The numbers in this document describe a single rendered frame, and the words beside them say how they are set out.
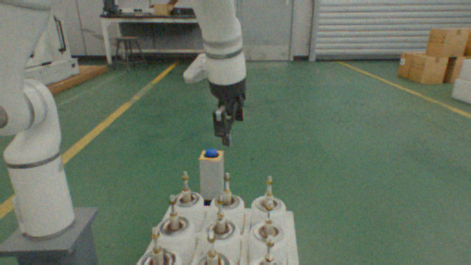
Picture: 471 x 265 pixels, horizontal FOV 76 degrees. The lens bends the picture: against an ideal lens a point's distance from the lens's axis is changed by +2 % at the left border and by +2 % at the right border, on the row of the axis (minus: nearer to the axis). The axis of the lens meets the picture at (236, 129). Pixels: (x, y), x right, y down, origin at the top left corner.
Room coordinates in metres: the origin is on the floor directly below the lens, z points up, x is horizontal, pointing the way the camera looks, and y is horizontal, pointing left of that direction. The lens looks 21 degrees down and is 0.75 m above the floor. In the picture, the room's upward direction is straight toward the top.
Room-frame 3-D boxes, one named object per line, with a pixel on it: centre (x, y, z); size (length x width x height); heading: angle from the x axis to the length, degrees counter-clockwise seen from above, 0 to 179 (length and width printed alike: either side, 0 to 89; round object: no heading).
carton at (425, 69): (3.64, -2.28, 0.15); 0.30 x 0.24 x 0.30; 0
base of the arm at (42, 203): (0.56, 0.42, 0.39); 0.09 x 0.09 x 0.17; 1
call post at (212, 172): (0.91, 0.08, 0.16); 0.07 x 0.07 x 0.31; 84
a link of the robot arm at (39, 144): (0.57, 0.42, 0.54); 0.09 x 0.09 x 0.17; 81
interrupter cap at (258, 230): (0.60, -0.08, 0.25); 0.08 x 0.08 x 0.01
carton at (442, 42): (3.64, -2.43, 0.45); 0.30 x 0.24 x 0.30; 3
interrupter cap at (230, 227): (0.61, 0.04, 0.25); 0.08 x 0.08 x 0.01
